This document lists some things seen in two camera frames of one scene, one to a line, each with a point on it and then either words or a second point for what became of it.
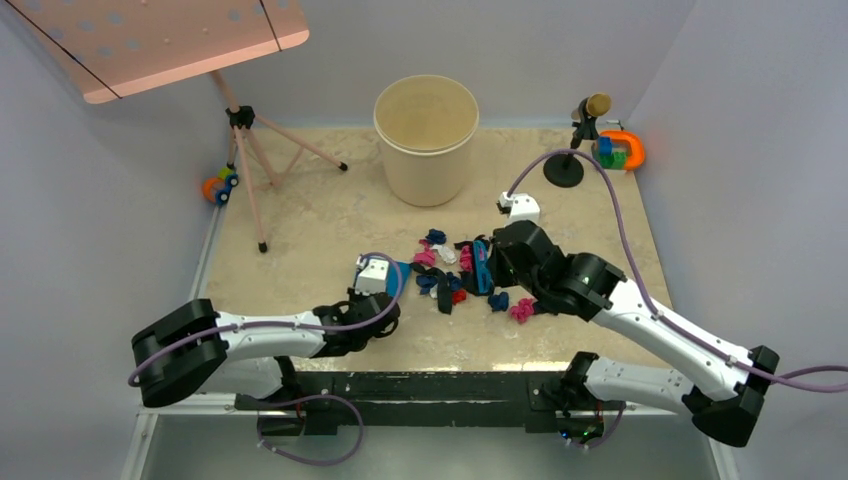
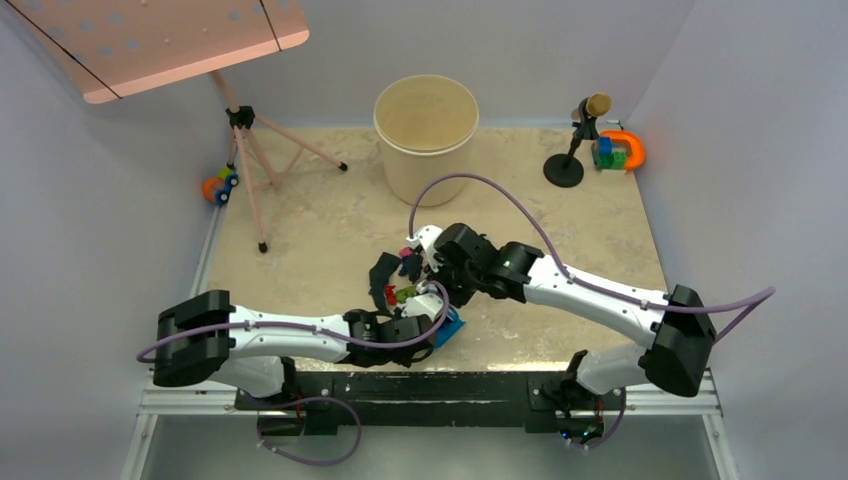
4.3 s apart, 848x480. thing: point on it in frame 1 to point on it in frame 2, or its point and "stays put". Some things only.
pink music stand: x=110 y=50 stays put
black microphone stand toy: x=566 y=170 stays put
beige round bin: x=427 y=125 stays put
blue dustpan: x=392 y=278 to x=451 y=325
